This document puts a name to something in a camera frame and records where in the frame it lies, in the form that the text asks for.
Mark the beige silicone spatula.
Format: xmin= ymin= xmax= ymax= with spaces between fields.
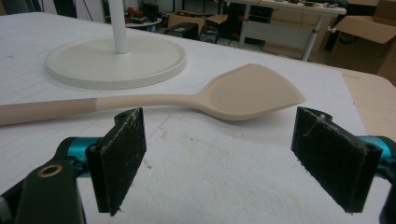
xmin=0 ymin=63 xmax=306 ymax=127

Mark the white round stand base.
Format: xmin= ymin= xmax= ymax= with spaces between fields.
xmin=45 ymin=35 xmax=188 ymax=91

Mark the small open cardboard box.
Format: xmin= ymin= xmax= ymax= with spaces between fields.
xmin=166 ymin=11 xmax=230 ymax=35

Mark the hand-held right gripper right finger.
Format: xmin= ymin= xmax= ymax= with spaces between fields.
xmin=290 ymin=105 xmax=383 ymax=214

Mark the white-legged work table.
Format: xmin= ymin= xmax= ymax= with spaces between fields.
xmin=229 ymin=0 xmax=347 ymax=63

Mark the small round white table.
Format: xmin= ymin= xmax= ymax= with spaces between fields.
xmin=124 ymin=17 xmax=163 ymax=29

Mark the white stand pole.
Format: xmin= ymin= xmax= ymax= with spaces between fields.
xmin=107 ymin=0 xmax=130 ymax=55

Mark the red tool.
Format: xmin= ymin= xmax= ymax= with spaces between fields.
xmin=125 ymin=7 xmax=146 ymax=20

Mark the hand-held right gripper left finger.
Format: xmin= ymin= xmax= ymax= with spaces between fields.
xmin=85 ymin=106 xmax=148 ymax=217

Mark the large open cardboard box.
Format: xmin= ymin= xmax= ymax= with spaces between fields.
xmin=326 ymin=0 xmax=396 ymax=86

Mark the black equipment case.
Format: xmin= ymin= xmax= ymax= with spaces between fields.
xmin=163 ymin=21 xmax=200 ymax=41

